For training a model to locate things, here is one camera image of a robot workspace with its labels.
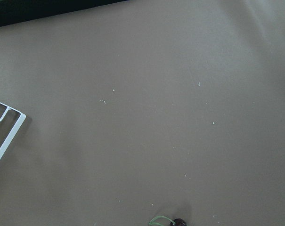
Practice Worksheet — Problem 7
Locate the dark cherry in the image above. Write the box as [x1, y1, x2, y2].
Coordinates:
[148, 215, 187, 226]

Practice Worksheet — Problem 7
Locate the white cup rack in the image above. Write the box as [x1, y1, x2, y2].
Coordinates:
[0, 102, 26, 161]

